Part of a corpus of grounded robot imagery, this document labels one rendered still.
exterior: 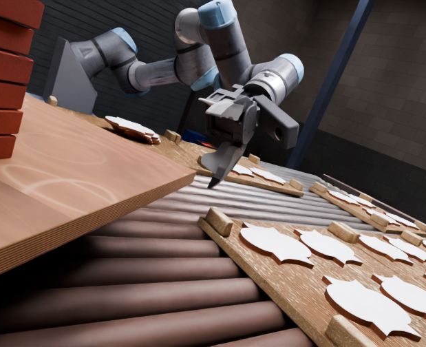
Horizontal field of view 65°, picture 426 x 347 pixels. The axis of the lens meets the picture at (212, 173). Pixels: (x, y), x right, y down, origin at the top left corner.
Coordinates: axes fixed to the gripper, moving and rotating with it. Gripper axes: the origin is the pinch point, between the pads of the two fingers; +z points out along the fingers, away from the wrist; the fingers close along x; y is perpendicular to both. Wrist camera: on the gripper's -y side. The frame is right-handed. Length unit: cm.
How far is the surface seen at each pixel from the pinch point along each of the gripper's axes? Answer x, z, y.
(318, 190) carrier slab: -65, -71, -5
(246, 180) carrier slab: -38, -35, 11
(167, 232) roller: -9.8, 9.6, 2.2
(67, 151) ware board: 12.9, 19.8, 3.5
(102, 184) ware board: 13.7, 21.8, -3.6
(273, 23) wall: -199, -627, 263
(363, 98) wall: -279, -575, 47
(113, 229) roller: -5.0, 16.1, 6.2
